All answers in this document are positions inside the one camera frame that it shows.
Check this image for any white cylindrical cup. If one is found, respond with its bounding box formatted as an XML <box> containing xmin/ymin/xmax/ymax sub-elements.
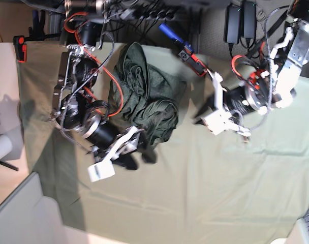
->
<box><xmin>0</xmin><ymin>135</ymin><xmax>13</xmax><ymax>160</ymax></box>

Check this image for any white power strip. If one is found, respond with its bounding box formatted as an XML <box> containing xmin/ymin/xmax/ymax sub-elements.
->
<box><xmin>108</xmin><ymin>8</ymin><xmax>187</xmax><ymax>21</ymax></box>

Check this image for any white bin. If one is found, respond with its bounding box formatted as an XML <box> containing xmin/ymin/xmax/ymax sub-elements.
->
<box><xmin>0</xmin><ymin>171</ymin><xmax>70</xmax><ymax>244</ymax></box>

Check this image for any light green table cloth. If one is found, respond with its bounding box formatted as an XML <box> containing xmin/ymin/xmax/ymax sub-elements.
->
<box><xmin>18</xmin><ymin>42</ymin><xmax>309</xmax><ymax>243</ymax></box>

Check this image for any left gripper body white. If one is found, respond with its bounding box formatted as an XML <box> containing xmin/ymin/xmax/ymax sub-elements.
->
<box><xmin>200</xmin><ymin>69</ymin><xmax>250</xmax><ymax>136</ymax></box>

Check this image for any green T-shirt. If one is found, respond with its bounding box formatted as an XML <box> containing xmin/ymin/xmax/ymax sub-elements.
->
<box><xmin>108</xmin><ymin>43</ymin><xmax>187</xmax><ymax>147</ymax></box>

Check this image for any orange black corner clamp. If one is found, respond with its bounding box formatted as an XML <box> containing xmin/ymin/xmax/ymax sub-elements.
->
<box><xmin>13</xmin><ymin>36</ymin><xmax>27</xmax><ymax>63</ymax></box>

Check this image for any blue orange bar clamp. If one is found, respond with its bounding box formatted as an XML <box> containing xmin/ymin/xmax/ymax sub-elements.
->
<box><xmin>159</xmin><ymin>23</ymin><xmax>207</xmax><ymax>77</ymax></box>

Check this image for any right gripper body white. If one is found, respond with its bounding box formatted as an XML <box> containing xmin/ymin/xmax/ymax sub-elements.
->
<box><xmin>87</xmin><ymin>126</ymin><xmax>144</xmax><ymax>182</ymax></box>

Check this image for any black stick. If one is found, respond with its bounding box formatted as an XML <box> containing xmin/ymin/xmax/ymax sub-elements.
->
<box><xmin>0</xmin><ymin>161</ymin><xmax>19</xmax><ymax>171</ymax></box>

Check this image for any black power adapter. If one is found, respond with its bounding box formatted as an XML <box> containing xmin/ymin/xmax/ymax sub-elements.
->
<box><xmin>242</xmin><ymin>1</ymin><xmax>257</xmax><ymax>39</ymax></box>
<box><xmin>224</xmin><ymin>5</ymin><xmax>241</xmax><ymax>44</ymax></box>

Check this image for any blue spring clamp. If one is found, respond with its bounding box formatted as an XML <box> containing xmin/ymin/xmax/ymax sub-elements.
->
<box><xmin>24</xmin><ymin>10</ymin><xmax>60</xmax><ymax>42</ymax></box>

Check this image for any left black power adapter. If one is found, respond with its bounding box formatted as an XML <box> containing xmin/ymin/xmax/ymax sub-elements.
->
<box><xmin>224</xmin><ymin>5</ymin><xmax>241</xmax><ymax>44</ymax></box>

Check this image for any right black power adapter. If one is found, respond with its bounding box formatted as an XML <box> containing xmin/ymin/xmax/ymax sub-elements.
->
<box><xmin>242</xmin><ymin>1</ymin><xmax>257</xmax><ymax>39</ymax></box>

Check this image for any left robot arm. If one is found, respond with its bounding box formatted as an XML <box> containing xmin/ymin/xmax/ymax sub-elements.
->
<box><xmin>194</xmin><ymin>1</ymin><xmax>309</xmax><ymax>137</ymax></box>

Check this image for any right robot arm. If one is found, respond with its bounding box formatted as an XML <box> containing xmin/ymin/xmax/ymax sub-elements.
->
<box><xmin>50</xmin><ymin>1</ymin><xmax>157</xmax><ymax>182</ymax></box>

